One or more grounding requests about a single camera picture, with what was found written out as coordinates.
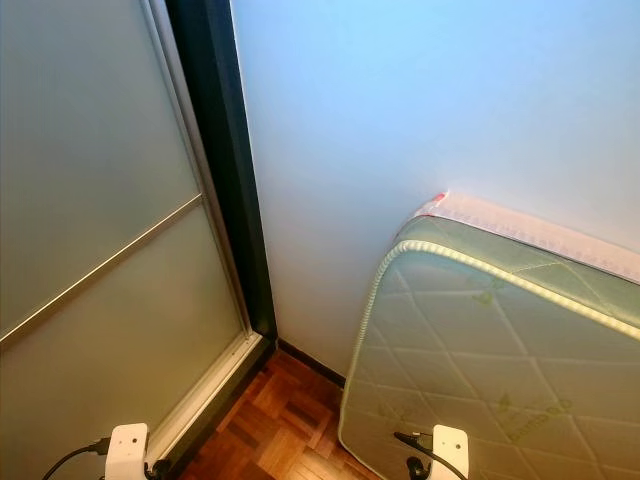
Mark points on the green quilted mattress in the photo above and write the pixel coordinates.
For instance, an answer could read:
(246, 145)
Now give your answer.
(490, 350)

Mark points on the dark skirting board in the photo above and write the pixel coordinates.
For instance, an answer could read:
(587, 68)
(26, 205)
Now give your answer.
(310, 362)

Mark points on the frosted glass sliding door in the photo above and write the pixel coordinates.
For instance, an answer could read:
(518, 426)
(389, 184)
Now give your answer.
(90, 200)

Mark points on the dark door frame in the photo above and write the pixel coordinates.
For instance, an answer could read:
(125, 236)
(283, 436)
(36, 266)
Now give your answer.
(210, 150)

